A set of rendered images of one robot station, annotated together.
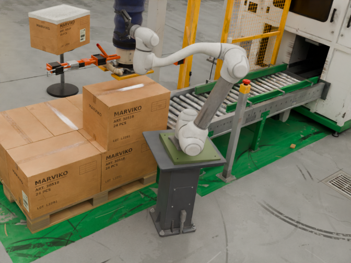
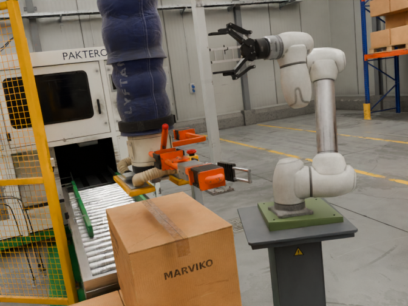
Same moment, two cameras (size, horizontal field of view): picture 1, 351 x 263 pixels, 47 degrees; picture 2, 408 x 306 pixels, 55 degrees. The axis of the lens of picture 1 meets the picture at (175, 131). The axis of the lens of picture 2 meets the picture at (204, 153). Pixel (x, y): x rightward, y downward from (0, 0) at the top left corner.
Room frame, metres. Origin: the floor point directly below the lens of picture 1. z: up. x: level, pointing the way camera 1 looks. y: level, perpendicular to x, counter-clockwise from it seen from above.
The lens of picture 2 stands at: (2.19, 1.85, 1.49)
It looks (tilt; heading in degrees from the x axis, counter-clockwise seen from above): 10 degrees down; 293
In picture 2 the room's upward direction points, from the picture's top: 7 degrees counter-clockwise
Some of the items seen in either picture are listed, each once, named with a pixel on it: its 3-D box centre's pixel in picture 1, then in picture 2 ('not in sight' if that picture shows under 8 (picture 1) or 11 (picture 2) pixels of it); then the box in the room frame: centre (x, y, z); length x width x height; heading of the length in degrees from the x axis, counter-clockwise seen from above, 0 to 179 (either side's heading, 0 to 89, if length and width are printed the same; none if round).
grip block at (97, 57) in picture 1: (98, 59); (169, 158); (2.84, 0.63, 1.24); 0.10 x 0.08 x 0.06; 44
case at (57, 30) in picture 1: (60, 28); not in sight; (4.71, 1.51, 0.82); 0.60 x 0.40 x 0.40; 157
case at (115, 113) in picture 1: (126, 110); (167, 258); (3.02, 0.43, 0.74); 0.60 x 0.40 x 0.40; 133
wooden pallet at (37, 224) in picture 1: (72, 169); not in sight; (3.01, 0.90, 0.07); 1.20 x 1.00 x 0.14; 134
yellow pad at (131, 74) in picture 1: (132, 71); (175, 170); (2.95, 0.39, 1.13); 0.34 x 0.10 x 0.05; 134
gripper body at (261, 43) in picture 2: (130, 28); (252, 49); (2.57, 0.37, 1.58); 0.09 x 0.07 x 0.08; 45
